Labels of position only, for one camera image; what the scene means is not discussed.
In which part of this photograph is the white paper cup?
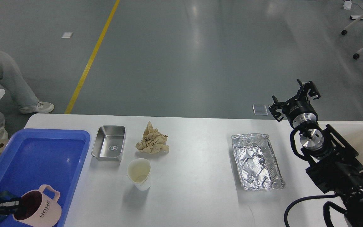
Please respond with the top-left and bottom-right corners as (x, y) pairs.
(127, 158), (151, 191)

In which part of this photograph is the pink HOME mug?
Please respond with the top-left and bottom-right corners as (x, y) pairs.
(13, 184), (62, 227)

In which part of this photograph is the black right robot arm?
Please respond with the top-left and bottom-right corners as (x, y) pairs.
(268, 79), (363, 227)

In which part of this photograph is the crumpled brown paper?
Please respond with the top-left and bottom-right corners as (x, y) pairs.
(135, 121), (170, 154)

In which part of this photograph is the aluminium foil tray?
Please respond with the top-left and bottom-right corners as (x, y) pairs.
(231, 133), (286, 191)

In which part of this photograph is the person in black top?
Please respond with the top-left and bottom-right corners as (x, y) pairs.
(0, 35), (55, 139)

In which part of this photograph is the stainless steel rectangular tin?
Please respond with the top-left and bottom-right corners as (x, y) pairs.
(92, 125), (126, 161)

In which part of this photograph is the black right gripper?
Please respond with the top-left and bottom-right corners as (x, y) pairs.
(268, 79), (321, 128)

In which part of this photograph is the clear floor plate left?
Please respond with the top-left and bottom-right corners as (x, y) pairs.
(252, 104), (268, 115)

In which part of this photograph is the blue plastic tray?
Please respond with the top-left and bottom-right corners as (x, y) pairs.
(0, 128), (90, 227)

